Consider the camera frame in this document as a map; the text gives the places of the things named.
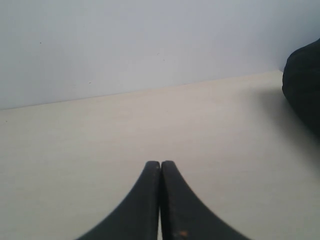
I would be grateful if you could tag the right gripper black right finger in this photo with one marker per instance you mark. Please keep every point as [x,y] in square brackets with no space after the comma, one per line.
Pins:
[183,215]

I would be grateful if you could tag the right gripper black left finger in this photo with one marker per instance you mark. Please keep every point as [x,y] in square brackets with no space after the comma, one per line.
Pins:
[137,216]

